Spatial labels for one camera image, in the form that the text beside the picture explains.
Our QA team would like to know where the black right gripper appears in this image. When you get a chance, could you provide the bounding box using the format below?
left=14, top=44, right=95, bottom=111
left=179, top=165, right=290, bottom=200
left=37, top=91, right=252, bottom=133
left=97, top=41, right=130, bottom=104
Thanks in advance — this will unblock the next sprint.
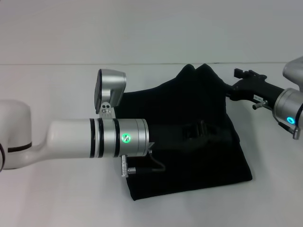
left=230, top=68, right=285, bottom=105

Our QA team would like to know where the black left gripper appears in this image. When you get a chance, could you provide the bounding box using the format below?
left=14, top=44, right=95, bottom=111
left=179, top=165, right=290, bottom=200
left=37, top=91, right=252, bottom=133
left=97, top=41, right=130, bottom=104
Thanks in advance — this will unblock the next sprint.
left=148, top=120, right=235, bottom=152

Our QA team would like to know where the black shirt with FREE print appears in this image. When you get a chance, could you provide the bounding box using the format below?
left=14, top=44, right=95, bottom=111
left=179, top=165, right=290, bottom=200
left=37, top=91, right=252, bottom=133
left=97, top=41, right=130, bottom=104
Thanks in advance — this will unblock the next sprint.
left=116, top=63, right=253, bottom=202

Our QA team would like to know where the small silver gripper connector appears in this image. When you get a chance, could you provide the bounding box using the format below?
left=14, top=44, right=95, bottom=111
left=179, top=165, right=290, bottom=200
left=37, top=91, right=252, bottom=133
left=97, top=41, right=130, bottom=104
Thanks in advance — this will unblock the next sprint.
left=252, top=100, right=268, bottom=110

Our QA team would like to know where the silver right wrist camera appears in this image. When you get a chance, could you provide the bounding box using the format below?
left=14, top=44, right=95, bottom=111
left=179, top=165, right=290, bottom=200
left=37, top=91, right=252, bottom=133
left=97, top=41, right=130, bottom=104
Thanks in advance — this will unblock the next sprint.
left=283, top=56, right=303, bottom=92

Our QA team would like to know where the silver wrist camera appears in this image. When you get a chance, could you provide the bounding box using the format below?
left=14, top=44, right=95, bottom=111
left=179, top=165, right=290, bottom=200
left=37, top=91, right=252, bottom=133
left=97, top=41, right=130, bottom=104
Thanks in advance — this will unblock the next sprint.
left=94, top=68, right=127, bottom=119
left=283, top=56, right=303, bottom=92

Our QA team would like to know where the grey right arm cable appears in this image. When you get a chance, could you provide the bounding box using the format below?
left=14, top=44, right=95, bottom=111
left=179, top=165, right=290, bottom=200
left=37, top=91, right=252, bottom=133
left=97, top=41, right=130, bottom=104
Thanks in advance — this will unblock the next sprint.
left=269, top=107, right=296, bottom=130

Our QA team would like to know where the reddish left arm cable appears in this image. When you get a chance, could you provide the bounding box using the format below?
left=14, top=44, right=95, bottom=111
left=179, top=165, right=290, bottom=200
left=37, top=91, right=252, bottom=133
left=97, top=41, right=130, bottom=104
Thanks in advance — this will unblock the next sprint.
left=134, top=148, right=166, bottom=171

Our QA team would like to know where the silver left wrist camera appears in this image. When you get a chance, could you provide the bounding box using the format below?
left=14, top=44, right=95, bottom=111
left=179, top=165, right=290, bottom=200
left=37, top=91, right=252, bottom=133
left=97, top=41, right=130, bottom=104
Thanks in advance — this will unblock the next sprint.
left=94, top=68, right=127, bottom=119

